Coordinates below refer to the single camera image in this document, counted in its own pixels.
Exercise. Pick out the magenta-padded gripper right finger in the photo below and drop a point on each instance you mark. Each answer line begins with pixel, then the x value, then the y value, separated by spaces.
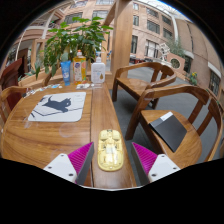
pixel 161 165

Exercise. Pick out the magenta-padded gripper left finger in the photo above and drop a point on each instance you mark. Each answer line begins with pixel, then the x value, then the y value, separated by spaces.
pixel 61 165

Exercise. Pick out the yellow computer mouse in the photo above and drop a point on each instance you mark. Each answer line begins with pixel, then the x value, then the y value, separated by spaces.
pixel 110 151

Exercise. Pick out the white cat-print mouse pad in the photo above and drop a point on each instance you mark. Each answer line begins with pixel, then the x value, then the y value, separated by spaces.
pixel 56 111

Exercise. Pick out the black notebook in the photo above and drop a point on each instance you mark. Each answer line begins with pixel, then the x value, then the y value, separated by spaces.
pixel 170 130

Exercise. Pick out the clear plastic box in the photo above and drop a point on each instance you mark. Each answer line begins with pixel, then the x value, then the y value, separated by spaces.
pixel 87 86

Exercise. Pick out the wooden planter box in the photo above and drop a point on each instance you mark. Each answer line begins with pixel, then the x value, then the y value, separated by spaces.
pixel 31 80

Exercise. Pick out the yellow flowering potted plant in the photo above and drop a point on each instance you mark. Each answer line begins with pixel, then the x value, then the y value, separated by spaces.
pixel 193 78

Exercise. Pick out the blue squeeze tube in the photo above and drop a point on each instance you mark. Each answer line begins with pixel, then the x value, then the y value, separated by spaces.
pixel 66 71

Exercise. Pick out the yellow dish soap bottle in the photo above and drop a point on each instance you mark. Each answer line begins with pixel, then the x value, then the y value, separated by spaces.
pixel 79 68

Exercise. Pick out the spiky green aloe plant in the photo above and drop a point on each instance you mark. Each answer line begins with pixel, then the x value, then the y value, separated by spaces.
pixel 36 68

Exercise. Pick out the white pump bottle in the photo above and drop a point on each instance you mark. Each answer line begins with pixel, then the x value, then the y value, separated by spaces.
pixel 98 71

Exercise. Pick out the dark red wooden podium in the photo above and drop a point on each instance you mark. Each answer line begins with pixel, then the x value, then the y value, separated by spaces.
pixel 11 75

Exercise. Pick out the white metal sculpture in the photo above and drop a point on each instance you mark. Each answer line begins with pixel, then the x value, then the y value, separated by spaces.
pixel 164 51

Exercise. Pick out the large green potted plant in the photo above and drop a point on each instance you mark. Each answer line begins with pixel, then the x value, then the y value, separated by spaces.
pixel 71 38

